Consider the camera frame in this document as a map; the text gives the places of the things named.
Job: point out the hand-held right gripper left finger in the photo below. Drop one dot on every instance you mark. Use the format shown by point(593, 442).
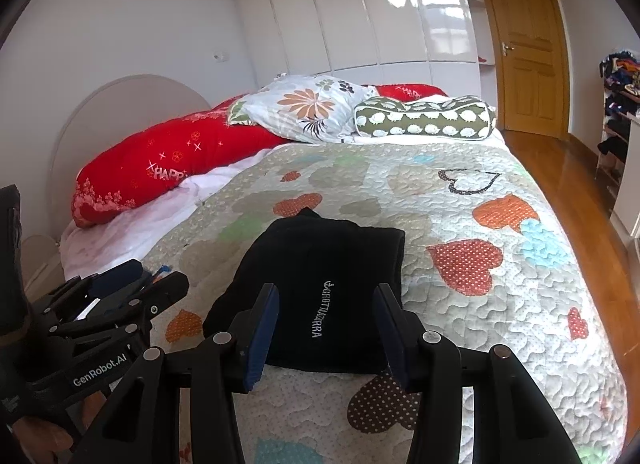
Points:
point(262, 339)

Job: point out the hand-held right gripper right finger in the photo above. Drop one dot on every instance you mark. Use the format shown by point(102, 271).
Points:
point(395, 339)

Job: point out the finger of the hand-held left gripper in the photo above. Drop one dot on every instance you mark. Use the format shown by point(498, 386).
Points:
point(160, 294)
point(120, 276)

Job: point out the black pants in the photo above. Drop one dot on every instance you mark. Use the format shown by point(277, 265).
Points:
point(325, 254)

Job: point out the person's left hand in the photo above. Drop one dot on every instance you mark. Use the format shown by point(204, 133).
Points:
point(45, 436)

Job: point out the white bed sheet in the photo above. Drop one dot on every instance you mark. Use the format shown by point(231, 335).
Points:
point(125, 229)

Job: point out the red printed pillow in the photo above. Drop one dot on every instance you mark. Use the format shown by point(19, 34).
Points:
point(150, 153)

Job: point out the heart patterned quilt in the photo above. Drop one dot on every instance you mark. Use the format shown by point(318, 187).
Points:
point(400, 183)

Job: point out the rounded beige headboard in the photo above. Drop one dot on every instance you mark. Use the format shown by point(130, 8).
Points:
point(110, 108)

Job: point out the green bolster pillow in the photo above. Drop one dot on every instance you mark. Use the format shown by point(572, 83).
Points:
point(425, 118)

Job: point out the floral white pillow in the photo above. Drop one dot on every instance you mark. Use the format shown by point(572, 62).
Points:
point(300, 103)

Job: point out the wooden door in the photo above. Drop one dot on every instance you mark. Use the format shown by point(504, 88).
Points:
point(525, 68)

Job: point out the cluttered white shelf unit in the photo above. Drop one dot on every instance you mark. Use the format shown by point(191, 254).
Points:
point(620, 108)

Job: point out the glossy white wardrobe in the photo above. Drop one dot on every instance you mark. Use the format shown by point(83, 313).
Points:
point(350, 3)

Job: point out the white wall socket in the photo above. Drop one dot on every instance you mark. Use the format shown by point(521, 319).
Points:
point(220, 57)

